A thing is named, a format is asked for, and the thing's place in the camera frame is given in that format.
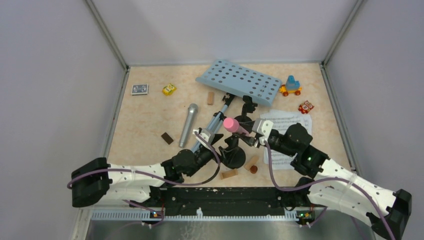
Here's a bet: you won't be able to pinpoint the small wooden block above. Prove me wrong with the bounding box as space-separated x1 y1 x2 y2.
207 91 215 106

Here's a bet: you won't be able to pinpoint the wooden arch block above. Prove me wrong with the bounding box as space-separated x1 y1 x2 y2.
220 169 238 180

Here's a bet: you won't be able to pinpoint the brown wooden cylinder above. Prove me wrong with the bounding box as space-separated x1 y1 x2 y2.
249 165 258 174

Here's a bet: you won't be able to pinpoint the light blue music stand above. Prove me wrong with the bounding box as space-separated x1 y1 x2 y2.
195 59 282 133

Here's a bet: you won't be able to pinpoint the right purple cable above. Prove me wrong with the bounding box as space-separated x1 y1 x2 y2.
263 140 397 240

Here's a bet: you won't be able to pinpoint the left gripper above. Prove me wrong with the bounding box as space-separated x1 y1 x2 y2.
186 134 239 178

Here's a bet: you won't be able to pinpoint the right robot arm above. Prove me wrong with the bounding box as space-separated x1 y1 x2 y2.
233 118 412 240

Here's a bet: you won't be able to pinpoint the pink microphone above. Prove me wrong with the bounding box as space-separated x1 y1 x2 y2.
222 117 250 136

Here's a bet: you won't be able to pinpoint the black round microphone stand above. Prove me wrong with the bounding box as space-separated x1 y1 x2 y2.
234 95 258 125

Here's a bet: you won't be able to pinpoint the small grey picture card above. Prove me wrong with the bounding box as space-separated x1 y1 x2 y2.
131 84 149 96

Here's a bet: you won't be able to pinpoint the red owl toy block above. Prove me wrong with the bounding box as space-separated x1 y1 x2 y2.
298 100 315 114

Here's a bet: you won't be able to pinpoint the yellow owl toy block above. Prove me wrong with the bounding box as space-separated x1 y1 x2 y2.
162 83 177 96

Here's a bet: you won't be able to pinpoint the dark brown wooden block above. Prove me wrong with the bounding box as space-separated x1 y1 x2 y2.
161 132 174 145

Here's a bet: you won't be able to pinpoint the blue toy car blocks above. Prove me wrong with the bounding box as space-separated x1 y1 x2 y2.
278 75 302 97

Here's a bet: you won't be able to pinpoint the black stand of pink microphone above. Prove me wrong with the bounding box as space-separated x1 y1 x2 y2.
218 135 246 169

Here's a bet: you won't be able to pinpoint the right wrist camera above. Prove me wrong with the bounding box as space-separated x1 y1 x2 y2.
252 118 274 135

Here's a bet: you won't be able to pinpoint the grey microphone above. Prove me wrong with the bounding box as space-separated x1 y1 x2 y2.
178 103 199 149

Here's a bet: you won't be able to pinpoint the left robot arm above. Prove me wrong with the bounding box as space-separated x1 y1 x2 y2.
66 129 223 208

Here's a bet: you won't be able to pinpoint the wooden block near stand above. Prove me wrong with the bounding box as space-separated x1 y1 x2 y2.
243 155 259 171

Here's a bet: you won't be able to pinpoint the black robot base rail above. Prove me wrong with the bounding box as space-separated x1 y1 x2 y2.
130 187 317 217

